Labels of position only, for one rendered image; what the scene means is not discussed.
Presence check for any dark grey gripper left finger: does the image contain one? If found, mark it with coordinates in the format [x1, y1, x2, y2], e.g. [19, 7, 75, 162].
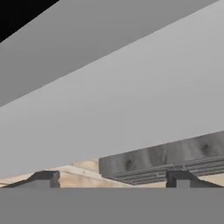
[1, 170, 61, 189]

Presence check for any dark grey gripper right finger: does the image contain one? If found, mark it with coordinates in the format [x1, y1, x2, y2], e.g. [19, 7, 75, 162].
[165, 170, 224, 189]

